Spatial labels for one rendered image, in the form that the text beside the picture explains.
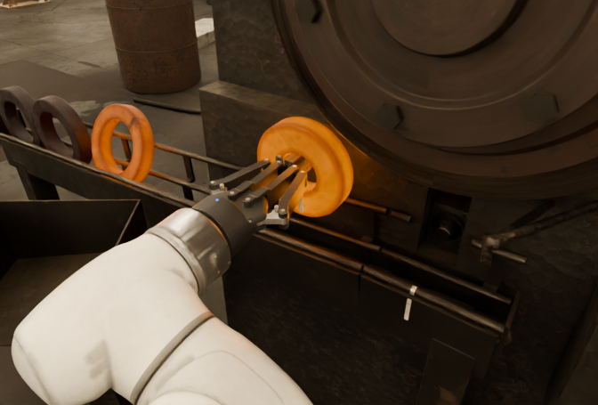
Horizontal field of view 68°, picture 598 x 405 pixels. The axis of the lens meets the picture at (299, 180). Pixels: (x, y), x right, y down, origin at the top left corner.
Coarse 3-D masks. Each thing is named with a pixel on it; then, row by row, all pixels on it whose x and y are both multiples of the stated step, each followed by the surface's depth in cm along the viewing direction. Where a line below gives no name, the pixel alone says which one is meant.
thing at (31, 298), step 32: (0, 224) 80; (32, 224) 80; (64, 224) 80; (96, 224) 80; (128, 224) 72; (0, 256) 79; (32, 256) 84; (64, 256) 84; (96, 256) 83; (0, 288) 78; (32, 288) 77; (0, 320) 71
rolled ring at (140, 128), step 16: (112, 112) 97; (128, 112) 94; (96, 128) 101; (112, 128) 102; (144, 128) 94; (96, 144) 101; (144, 144) 93; (96, 160) 101; (112, 160) 102; (144, 160) 94; (128, 176) 96; (144, 176) 97
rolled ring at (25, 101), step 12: (0, 96) 114; (12, 96) 110; (24, 96) 110; (0, 108) 118; (12, 108) 119; (24, 108) 109; (12, 120) 120; (12, 132) 120; (24, 132) 121; (36, 132) 111; (36, 144) 115
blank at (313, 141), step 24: (288, 120) 63; (312, 120) 62; (264, 144) 66; (288, 144) 63; (312, 144) 61; (336, 144) 61; (336, 168) 60; (312, 192) 65; (336, 192) 62; (312, 216) 68
